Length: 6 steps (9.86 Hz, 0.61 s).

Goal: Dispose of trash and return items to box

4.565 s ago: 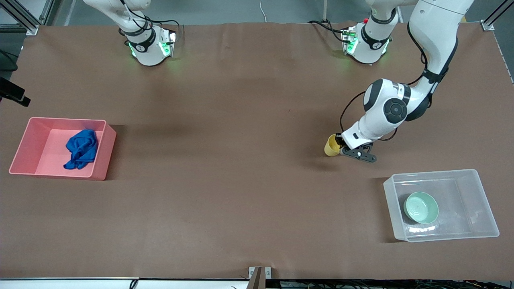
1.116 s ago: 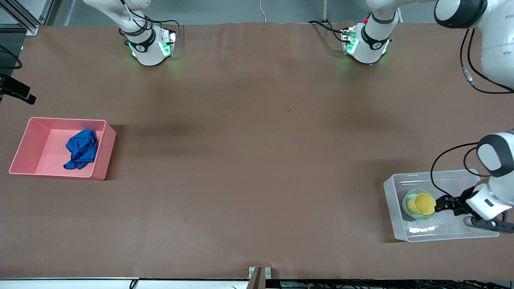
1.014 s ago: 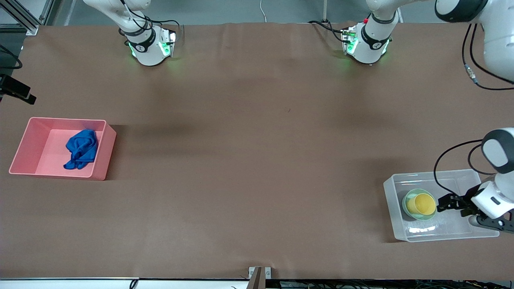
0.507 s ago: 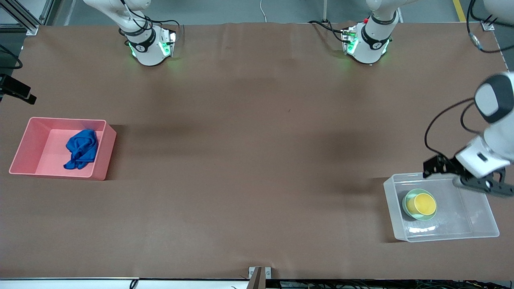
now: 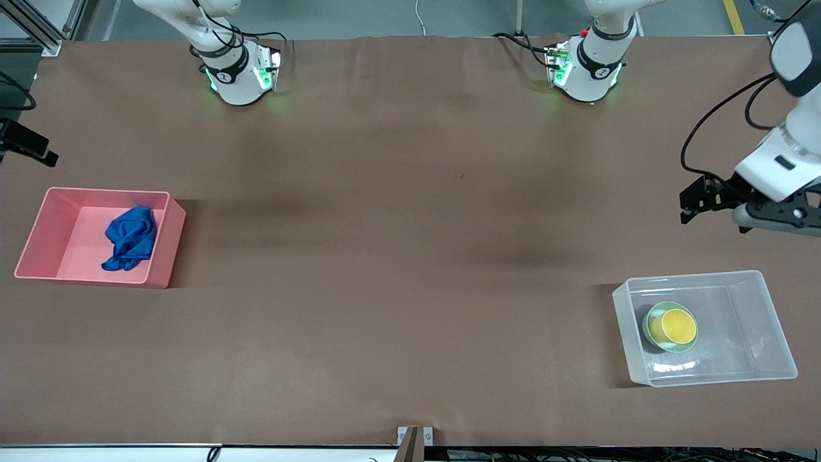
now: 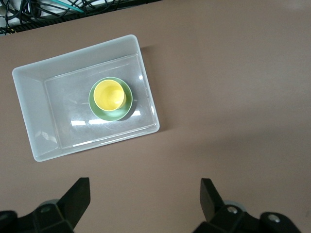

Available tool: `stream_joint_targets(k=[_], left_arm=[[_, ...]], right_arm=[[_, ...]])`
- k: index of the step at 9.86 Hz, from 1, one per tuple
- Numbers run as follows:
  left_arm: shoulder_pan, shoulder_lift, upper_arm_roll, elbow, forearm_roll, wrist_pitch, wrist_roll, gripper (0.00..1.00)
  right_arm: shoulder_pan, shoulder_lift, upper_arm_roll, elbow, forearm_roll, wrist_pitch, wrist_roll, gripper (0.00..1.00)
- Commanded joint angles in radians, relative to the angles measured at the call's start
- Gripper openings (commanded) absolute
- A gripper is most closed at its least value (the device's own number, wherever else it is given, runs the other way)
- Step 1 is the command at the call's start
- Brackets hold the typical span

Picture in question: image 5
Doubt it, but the yellow plastic cup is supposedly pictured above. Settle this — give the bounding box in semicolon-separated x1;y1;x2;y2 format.
648;308;698;348

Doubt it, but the pink plastic bin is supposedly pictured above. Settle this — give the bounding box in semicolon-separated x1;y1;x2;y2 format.
14;187;187;289

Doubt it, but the grey metal bracket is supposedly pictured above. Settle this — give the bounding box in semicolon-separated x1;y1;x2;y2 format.
396;426;434;462

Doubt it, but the clear plastic box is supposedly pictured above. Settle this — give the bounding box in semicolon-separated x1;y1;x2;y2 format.
612;270;799;388

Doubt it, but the white table edge strip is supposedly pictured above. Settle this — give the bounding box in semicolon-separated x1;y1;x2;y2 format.
0;443;402;462

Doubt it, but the black power cable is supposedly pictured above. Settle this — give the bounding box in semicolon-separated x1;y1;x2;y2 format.
493;32;554;68
231;29;296;65

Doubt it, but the brown table cover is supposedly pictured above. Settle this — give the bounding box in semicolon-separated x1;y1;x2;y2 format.
0;33;821;448

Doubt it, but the aluminium frame profile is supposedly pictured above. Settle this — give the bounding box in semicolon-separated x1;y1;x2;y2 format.
0;0;97;56

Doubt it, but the light green bowl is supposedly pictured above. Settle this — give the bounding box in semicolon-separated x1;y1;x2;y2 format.
642;301;699;354

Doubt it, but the blue cloth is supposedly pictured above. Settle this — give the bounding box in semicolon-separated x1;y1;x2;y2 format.
101;206;158;272

